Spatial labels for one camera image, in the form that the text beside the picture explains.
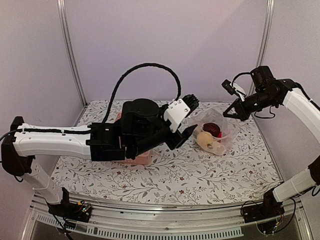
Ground yellow toy pear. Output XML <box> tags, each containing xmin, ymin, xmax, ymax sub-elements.
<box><xmin>196</xmin><ymin>131</ymin><xmax>214</xmax><ymax>150</ymax></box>

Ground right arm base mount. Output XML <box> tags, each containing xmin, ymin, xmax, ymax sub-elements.
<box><xmin>240</xmin><ymin>193</ymin><xmax>285</xmax><ymax>235</ymax></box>

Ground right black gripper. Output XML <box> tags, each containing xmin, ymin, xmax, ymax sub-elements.
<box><xmin>223</xmin><ymin>89</ymin><xmax>277</xmax><ymax>121</ymax></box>

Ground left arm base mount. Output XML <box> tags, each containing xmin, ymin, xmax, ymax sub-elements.
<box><xmin>47</xmin><ymin>187</ymin><xmax>92</xmax><ymax>223</ymax></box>

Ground aluminium frame post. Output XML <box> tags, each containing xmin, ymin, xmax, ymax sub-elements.
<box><xmin>56</xmin><ymin>0</ymin><xmax>88</xmax><ymax>108</ymax></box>
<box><xmin>256</xmin><ymin>0</ymin><xmax>275</xmax><ymax>67</ymax></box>

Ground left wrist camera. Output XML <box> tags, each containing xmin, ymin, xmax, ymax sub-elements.
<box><xmin>163</xmin><ymin>94</ymin><xmax>199</xmax><ymax>133</ymax></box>

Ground white toy radish with leaves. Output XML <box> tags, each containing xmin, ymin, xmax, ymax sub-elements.
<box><xmin>207</xmin><ymin>141</ymin><xmax>226</xmax><ymax>155</ymax></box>

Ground left aluminium frame post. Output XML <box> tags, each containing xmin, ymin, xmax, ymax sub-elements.
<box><xmin>56</xmin><ymin>0</ymin><xmax>88</xmax><ymax>108</ymax></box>

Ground dark maroon toy beet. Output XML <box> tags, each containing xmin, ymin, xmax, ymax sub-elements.
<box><xmin>202</xmin><ymin>122</ymin><xmax>221</xmax><ymax>138</ymax></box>

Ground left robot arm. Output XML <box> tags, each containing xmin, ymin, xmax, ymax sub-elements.
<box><xmin>0</xmin><ymin>94</ymin><xmax>199</xmax><ymax>217</ymax></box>

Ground pink perforated plastic basket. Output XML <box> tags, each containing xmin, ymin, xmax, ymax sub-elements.
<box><xmin>115</xmin><ymin>111</ymin><xmax>152</xmax><ymax>165</ymax></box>

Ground front aluminium rail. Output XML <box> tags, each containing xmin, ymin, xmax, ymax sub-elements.
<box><xmin>20</xmin><ymin>193</ymin><xmax>320</xmax><ymax>240</ymax></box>

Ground right aluminium frame post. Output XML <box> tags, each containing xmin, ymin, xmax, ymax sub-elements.
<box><xmin>256</xmin><ymin>0</ymin><xmax>275</xmax><ymax>67</ymax></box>

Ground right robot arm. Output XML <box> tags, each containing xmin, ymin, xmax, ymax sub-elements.
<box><xmin>221</xmin><ymin>65</ymin><xmax>320</xmax><ymax>218</ymax></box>

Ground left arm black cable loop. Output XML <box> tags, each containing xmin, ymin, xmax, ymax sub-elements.
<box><xmin>102</xmin><ymin>62</ymin><xmax>182</xmax><ymax>123</ymax></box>

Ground clear zip top bag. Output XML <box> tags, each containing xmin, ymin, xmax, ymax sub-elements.
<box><xmin>188</xmin><ymin>106</ymin><xmax>239</xmax><ymax>156</ymax></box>

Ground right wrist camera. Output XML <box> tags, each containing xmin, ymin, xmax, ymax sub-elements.
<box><xmin>221</xmin><ymin>79</ymin><xmax>247</xmax><ymax>101</ymax></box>

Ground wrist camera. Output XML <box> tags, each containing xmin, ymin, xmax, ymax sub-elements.
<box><xmin>163</xmin><ymin>94</ymin><xmax>199</xmax><ymax>133</ymax></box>
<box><xmin>221</xmin><ymin>79</ymin><xmax>247</xmax><ymax>101</ymax></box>

